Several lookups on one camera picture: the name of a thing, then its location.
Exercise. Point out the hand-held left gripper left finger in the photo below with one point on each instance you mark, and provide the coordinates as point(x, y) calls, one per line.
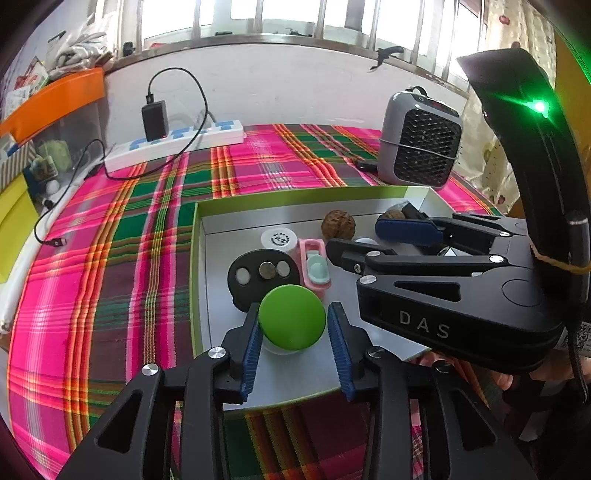
point(249, 357)

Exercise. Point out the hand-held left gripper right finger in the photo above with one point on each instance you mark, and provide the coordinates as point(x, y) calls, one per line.
point(339, 360)

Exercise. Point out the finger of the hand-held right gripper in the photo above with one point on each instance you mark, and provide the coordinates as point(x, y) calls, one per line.
point(406, 229)
point(351, 256)

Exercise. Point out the small white round object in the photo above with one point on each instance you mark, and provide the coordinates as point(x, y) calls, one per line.
point(365, 240)

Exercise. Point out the large brown walnut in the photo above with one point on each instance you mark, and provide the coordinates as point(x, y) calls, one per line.
point(339, 225)

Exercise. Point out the black oval three-button object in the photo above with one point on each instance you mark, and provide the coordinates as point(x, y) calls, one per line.
point(240, 291)

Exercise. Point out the green-rimmed shallow box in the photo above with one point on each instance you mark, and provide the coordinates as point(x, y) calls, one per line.
point(221, 258)

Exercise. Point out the person's right hand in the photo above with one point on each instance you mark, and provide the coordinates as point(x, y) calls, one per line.
point(508, 381)

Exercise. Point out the small brown walnut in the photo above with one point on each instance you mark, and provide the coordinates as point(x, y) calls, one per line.
point(392, 214)

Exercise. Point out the dark brown object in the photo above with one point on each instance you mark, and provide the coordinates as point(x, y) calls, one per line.
point(412, 210)

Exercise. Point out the pink and teal plastic item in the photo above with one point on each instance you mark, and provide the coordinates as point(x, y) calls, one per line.
point(304, 277)

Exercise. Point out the white round cap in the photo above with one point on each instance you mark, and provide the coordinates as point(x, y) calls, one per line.
point(279, 240)

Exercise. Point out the black heater plug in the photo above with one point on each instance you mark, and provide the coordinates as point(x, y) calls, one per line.
point(367, 165)

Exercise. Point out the grey space heater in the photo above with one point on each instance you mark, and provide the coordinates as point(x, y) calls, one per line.
point(422, 138)

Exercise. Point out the floral curtain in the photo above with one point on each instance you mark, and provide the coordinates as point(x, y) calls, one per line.
point(498, 152)

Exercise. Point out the pink green plaid cloth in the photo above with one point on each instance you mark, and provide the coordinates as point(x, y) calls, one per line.
point(115, 300)

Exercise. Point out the black clip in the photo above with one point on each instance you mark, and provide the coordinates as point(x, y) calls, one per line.
point(388, 51)

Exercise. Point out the white blue power strip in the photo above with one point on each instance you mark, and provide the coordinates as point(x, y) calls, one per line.
point(138, 154)

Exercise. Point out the metal window grille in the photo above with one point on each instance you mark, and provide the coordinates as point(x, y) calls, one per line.
point(258, 39)

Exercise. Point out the black charger adapter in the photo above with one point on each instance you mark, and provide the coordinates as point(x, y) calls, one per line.
point(154, 120)

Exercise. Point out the small white ball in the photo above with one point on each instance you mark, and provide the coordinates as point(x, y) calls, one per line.
point(53, 186)

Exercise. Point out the yellow cardboard box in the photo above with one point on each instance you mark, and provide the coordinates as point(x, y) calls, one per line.
point(14, 230)

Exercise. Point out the green packet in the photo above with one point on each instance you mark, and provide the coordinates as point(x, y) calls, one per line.
point(53, 151)

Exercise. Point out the striped green box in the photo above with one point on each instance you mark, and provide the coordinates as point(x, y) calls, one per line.
point(14, 166)

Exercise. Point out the clear bin with orange lid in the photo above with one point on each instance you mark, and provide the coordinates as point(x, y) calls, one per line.
point(55, 99)

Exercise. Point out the white plastic bags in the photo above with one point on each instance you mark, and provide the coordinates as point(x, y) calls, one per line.
point(83, 41)

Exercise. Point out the colourful paper cards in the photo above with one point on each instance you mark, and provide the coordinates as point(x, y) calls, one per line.
point(27, 78)

